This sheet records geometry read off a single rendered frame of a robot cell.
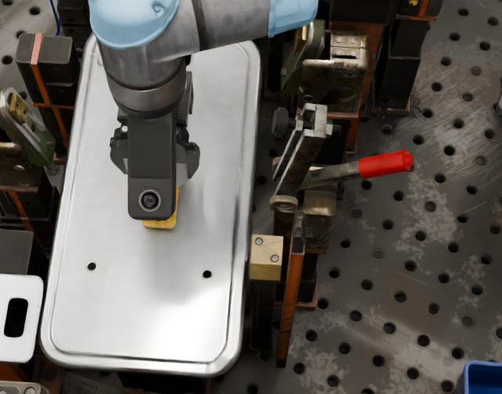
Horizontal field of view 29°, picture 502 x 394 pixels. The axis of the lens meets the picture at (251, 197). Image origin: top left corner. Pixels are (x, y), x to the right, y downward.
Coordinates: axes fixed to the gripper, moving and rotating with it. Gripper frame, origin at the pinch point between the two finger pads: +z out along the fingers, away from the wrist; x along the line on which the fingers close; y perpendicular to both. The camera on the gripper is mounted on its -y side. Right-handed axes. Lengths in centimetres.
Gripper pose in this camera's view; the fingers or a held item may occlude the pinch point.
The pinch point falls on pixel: (160, 187)
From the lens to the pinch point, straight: 111.3
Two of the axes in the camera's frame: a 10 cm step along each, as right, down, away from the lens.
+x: -10.0, -0.7, 0.2
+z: -0.1, 4.1, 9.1
